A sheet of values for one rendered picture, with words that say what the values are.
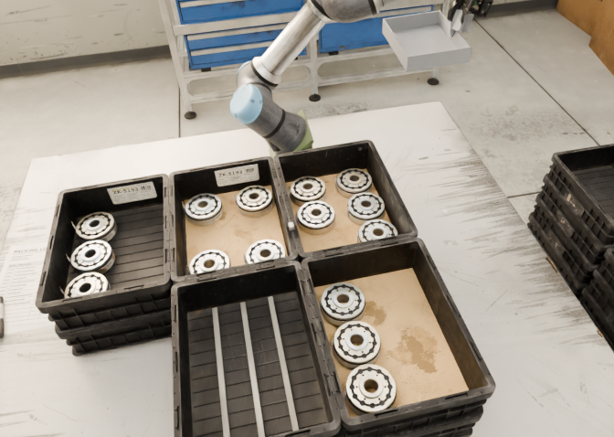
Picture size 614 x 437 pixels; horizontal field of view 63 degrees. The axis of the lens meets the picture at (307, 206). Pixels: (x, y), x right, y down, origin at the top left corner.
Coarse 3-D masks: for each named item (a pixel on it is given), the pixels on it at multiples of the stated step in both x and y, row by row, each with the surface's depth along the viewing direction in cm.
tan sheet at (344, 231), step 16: (320, 176) 152; (336, 176) 152; (288, 192) 148; (336, 192) 147; (336, 208) 142; (336, 224) 138; (352, 224) 138; (304, 240) 134; (320, 240) 134; (336, 240) 134; (352, 240) 134
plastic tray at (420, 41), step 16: (400, 16) 168; (416, 16) 169; (432, 16) 170; (384, 32) 169; (400, 32) 170; (416, 32) 169; (432, 32) 169; (448, 32) 165; (400, 48) 155; (416, 48) 161; (432, 48) 161; (448, 48) 160; (464, 48) 151; (416, 64) 151; (432, 64) 152; (448, 64) 153
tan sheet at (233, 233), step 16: (224, 208) 144; (272, 208) 143; (192, 224) 140; (224, 224) 140; (240, 224) 140; (256, 224) 139; (272, 224) 139; (192, 240) 136; (208, 240) 136; (224, 240) 135; (240, 240) 135; (256, 240) 135; (192, 256) 132; (240, 256) 131
